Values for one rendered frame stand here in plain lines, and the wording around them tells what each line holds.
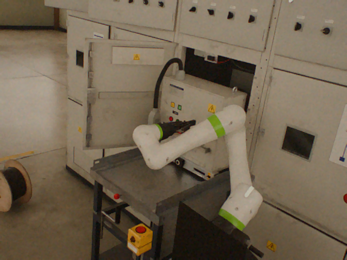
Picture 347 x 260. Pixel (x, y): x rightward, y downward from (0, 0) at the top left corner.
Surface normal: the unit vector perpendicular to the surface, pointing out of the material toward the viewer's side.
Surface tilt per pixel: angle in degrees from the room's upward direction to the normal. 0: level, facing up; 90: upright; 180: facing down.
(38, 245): 0
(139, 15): 90
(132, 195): 0
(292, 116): 90
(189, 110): 90
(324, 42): 90
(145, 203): 0
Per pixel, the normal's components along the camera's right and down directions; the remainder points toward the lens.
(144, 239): 0.70, 0.33
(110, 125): 0.40, 0.37
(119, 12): -0.29, 0.32
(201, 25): -0.70, 0.18
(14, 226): 0.11, -0.93
